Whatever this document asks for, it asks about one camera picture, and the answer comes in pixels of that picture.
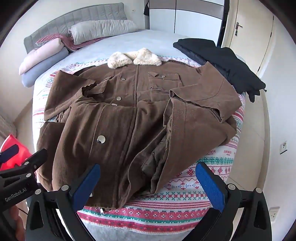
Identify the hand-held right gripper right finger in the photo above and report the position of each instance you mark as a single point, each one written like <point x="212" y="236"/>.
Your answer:
<point x="211" y="185"/>

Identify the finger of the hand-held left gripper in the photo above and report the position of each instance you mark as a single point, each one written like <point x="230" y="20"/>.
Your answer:
<point x="32" y="161"/>
<point x="10" y="151"/>

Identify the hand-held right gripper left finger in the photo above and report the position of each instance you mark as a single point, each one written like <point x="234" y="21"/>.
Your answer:
<point x="86" y="185"/>

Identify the brown coat with fur collar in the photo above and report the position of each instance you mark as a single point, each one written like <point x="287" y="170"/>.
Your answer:
<point x="120" y="129"/>

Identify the red fabric item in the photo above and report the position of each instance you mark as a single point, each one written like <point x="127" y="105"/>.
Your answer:
<point x="22" y="148"/>

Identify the patterned knit-print blanket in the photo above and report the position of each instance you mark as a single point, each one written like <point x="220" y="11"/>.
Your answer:
<point x="161" y="208"/>

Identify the blue-grey pillow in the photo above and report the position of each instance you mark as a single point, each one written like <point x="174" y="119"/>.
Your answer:
<point x="44" y="69"/>

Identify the pale pink pillow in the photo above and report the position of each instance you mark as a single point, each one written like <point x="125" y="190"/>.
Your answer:
<point x="39" y="55"/>

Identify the dusty red folded quilt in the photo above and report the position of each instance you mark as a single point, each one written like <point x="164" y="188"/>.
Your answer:
<point x="70" y="47"/>

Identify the black jacket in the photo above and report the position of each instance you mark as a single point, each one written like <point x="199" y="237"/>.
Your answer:
<point x="222" y="62"/>

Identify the bed with grey sheet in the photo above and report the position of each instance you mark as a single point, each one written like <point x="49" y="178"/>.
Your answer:
<point x="129" y="41"/>

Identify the light grey pillow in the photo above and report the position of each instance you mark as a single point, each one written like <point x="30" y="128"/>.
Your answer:
<point x="104" y="29"/>

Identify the cream door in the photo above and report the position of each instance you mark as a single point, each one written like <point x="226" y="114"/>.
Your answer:
<point x="252" y="34"/>

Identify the grey padded headboard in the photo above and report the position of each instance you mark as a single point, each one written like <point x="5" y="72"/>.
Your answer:
<point x="92" y="14"/>

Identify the white and brown wardrobe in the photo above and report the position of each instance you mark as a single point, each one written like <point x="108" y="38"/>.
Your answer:
<point x="192" y="20"/>

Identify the black hanging item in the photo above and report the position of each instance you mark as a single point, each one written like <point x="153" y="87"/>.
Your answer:
<point x="146" y="9"/>

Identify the white wall socket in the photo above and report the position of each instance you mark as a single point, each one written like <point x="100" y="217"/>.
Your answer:
<point x="283" y="147"/>
<point x="274" y="215"/>

